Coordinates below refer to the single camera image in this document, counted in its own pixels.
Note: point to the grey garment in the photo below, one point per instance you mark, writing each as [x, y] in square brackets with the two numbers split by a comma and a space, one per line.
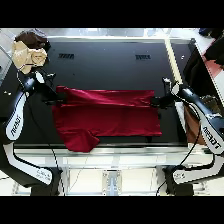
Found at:
[210, 101]

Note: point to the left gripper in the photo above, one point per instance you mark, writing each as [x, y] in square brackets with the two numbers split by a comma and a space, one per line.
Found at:
[55, 97]

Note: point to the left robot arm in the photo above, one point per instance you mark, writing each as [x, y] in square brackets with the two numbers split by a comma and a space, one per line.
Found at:
[16, 123]

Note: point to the silver frame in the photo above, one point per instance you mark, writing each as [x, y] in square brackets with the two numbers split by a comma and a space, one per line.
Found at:
[133, 152]

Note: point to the red T-shirt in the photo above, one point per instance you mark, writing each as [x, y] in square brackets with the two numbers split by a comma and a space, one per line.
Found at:
[110, 116]

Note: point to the black garment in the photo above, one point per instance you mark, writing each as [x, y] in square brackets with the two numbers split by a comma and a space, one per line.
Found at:
[195, 73]

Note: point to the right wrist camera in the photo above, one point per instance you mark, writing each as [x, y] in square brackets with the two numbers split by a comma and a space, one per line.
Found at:
[166, 86]

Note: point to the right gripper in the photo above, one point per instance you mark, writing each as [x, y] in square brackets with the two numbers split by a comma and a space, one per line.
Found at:
[162, 101]

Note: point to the beige garment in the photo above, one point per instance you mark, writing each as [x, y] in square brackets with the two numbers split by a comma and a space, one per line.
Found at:
[25, 56]

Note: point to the brown garment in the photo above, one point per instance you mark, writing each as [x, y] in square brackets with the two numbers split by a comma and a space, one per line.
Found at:
[193, 128]
[31, 38]

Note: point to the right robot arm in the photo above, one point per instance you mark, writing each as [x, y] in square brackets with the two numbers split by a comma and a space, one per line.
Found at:
[208, 125]

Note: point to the heap of clothes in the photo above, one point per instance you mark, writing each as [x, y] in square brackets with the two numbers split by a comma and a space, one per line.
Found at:
[216, 48]

